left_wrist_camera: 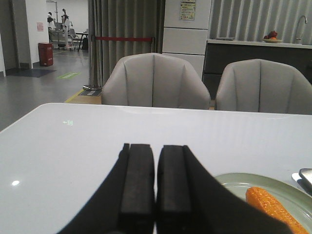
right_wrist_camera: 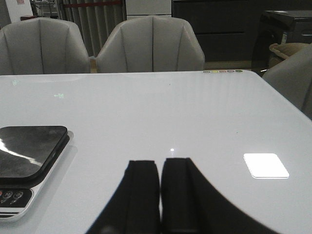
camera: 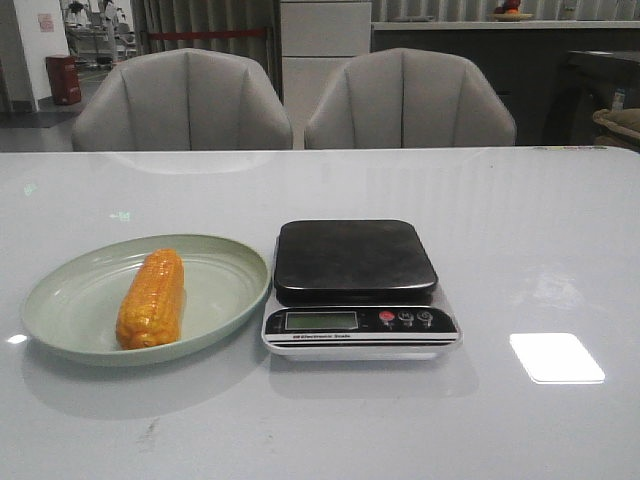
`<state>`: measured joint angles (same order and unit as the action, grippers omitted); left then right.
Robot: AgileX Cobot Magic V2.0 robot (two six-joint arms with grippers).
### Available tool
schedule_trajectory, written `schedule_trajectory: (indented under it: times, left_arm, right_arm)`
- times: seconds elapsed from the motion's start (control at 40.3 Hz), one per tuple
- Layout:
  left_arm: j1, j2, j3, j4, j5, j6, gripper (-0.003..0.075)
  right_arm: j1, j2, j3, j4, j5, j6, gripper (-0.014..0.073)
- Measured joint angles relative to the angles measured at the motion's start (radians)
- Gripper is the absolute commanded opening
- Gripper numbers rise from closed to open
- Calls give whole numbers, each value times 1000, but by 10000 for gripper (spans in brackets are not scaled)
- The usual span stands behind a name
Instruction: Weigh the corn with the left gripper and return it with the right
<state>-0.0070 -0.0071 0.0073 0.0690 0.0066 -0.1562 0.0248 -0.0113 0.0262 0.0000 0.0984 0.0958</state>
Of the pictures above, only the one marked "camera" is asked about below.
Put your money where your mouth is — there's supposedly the orange corn cob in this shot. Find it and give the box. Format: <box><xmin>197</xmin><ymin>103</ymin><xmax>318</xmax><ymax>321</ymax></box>
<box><xmin>115</xmin><ymin>248</ymin><xmax>184</xmax><ymax>350</ymax></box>

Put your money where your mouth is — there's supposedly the black electronic kitchen scale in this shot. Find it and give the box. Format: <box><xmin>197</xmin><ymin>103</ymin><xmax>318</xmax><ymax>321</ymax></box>
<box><xmin>261</xmin><ymin>219</ymin><xmax>463</xmax><ymax>361</ymax></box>

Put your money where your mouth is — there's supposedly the right grey upholstered chair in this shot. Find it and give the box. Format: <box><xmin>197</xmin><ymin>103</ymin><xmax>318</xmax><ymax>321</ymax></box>
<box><xmin>304</xmin><ymin>48</ymin><xmax>516</xmax><ymax>150</ymax></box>

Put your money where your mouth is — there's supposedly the grey upholstered chair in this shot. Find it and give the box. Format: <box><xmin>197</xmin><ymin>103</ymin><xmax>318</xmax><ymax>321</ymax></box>
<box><xmin>71</xmin><ymin>48</ymin><xmax>293</xmax><ymax>152</ymax></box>
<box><xmin>304</xmin><ymin>48</ymin><xmax>516</xmax><ymax>150</ymax></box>

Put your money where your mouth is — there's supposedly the left grey upholstered chair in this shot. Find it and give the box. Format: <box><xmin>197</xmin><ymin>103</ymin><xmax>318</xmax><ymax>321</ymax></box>
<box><xmin>71</xmin><ymin>48</ymin><xmax>293</xmax><ymax>152</ymax></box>

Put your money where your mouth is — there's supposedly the white drawer cabinet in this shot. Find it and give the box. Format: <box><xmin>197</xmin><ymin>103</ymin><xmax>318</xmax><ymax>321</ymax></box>
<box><xmin>280</xmin><ymin>1</ymin><xmax>372</xmax><ymax>122</ymax></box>

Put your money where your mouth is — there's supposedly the pale green plate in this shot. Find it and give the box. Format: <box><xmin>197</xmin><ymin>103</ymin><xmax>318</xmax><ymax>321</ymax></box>
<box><xmin>22</xmin><ymin>234</ymin><xmax>270</xmax><ymax>367</ymax></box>

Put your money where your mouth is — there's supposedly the dark counter with white top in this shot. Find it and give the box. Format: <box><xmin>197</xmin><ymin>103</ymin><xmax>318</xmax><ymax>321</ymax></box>
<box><xmin>372</xmin><ymin>20</ymin><xmax>639</xmax><ymax>145</ymax></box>

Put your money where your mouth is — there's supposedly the fruit bowl on counter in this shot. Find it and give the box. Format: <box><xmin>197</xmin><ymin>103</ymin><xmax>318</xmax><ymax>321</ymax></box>
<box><xmin>490</xmin><ymin>0</ymin><xmax>533</xmax><ymax>22</ymax></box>

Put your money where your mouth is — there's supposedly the dark side table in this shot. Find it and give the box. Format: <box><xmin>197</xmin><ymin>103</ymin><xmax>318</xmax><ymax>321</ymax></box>
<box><xmin>541</xmin><ymin>51</ymin><xmax>639</xmax><ymax>145</ymax></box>

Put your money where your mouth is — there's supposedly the tan cushion at right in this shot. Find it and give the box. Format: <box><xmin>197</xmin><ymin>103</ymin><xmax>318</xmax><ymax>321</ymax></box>
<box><xmin>592</xmin><ymin>108</ymin><xmax>640</xmax><ymax>152</ymax></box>

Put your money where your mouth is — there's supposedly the pink wall notice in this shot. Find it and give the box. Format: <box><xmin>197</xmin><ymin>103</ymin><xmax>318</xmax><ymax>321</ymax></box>
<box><xmin>37</xmin><ymin>13</ymin><xmax>54</xmax><ymax>33</ymax></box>

